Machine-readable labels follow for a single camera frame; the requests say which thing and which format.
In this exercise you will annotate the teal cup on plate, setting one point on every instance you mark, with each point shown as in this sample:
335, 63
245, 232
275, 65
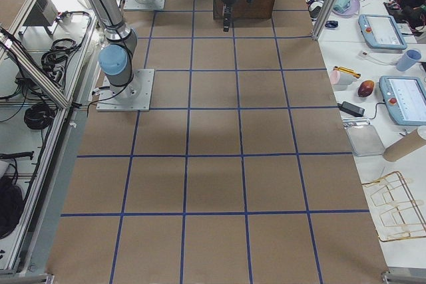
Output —
341, 6

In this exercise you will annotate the purple plate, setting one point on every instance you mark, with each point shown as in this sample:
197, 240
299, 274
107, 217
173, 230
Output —
354, 9

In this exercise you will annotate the pink cup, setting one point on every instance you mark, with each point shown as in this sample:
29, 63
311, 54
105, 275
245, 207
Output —
341, 78

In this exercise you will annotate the gold metal cylinder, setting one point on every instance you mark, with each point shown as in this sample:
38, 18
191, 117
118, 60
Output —
347, 71

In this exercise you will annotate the black power adapter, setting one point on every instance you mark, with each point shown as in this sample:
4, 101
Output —
351, 109

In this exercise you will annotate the blue teach pendant far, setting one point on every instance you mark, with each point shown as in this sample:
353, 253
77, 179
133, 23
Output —
381, 32

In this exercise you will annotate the blue teach pendant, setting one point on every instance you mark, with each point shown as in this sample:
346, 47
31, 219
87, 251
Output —
381, 32
404, 97

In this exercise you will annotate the light blue cup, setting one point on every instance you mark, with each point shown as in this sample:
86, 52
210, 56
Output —
408, 59

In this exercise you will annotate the metal tray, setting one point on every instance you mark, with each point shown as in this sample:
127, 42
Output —
365, 141

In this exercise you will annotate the blue teach pendant near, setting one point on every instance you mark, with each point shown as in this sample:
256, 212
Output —
404, 97

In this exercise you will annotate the cardboard tube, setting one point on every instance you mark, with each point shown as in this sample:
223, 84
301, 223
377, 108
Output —
406, 145

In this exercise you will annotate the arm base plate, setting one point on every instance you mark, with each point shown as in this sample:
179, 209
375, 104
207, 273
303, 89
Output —
136, 96
144, 5

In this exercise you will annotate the aluminium frame post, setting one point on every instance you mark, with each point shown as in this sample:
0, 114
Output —
327, 1

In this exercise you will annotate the gold wire rack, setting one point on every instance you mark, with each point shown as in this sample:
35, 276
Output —
396, 212

